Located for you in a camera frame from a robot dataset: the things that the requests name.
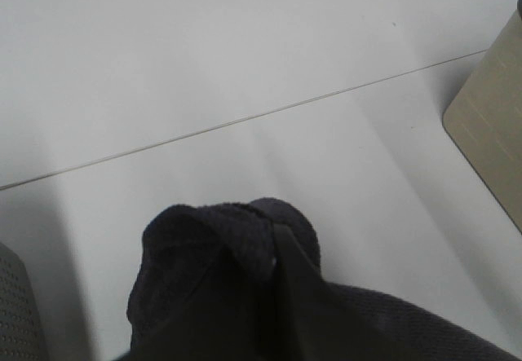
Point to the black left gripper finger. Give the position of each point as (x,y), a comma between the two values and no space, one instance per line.
(298,293)

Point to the beige basket with grey rim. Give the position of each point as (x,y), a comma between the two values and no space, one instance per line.
(484,118)

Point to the grey perforated basket orange rim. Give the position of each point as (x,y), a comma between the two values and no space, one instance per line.
(21,334)

